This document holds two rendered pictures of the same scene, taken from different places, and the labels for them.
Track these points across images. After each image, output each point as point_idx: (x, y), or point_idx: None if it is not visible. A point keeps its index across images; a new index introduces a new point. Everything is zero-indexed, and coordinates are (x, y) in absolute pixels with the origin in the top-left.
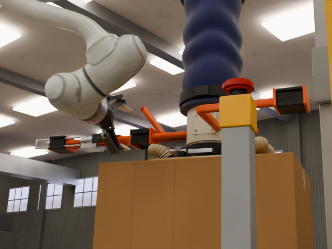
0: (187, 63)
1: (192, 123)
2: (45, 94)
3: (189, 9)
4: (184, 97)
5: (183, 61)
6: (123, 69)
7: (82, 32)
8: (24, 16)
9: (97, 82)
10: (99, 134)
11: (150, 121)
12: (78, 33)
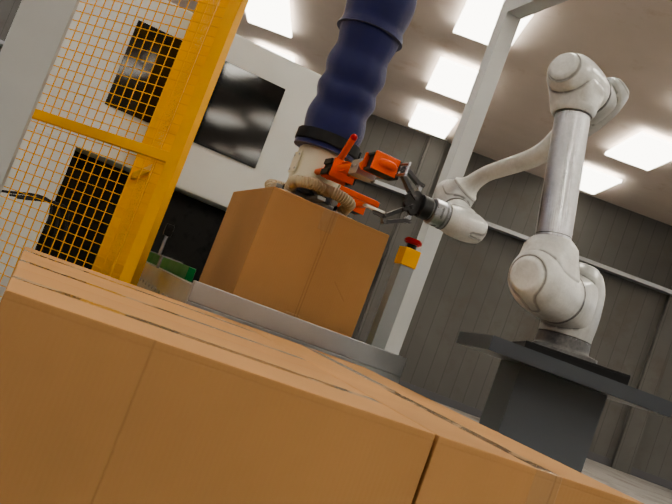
0: (364, 117)
1: None
2: (483, 237)
3: (387, 61)
4: (356, 155)
5: (364, 108)
6: None
7: (484, 184)
8: (527, 169)
9: None
10: (411, 221)
11: (346, 154)
12: (485, 181)
